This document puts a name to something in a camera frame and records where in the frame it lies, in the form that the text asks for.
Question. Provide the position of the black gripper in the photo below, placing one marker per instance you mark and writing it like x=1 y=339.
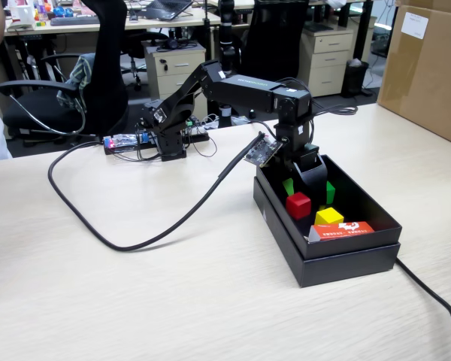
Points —
x=295 y=135

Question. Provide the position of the red cube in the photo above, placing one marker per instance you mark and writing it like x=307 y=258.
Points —
x=298 y=206

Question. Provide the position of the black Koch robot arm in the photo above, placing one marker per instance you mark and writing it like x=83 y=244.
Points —
x=244 y=92

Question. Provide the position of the black cardboard box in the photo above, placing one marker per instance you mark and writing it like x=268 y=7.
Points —
x=361 y=203

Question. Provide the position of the black open box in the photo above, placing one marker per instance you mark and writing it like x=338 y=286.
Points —
x=342 y=269

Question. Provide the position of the large brown cardboard box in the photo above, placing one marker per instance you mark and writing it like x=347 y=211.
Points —
x=428 y=75

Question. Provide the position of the yellow cube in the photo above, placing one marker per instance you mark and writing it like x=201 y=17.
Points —
x=329 y=217

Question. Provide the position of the orange and white carton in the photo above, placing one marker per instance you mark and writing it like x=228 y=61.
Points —
x=342 y=231

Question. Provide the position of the black trash bin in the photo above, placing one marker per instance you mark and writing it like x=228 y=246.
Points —
x=355 y=79

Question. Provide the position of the black mesh office chair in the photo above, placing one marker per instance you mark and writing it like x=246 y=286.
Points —
x=274 y=37

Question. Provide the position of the black pole with white bands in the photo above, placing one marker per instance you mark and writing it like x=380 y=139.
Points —
x=226 y=37

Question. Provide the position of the controller board with red light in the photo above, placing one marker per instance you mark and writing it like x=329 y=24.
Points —
x=114 y=142

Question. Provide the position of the black headset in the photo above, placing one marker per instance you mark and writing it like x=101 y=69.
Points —
x=171 y=44

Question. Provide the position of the beige office desk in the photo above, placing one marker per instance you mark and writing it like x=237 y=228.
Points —
x=154 y=22

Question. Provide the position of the black laptop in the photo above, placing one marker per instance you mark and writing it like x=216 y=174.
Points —
x=165 y=7

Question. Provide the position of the striped green cloth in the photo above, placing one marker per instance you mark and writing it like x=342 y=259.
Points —
x=80 y=71

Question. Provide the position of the black keyboard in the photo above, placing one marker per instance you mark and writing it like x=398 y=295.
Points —
x=75 y=20

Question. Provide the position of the blue balls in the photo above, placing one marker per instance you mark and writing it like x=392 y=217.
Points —
x=64 y=11

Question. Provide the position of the bare camera circuit board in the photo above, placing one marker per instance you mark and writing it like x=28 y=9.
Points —
x=261 y=150

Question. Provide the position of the black office chair chrome frame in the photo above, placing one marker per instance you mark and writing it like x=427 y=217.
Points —
x=109 y=56

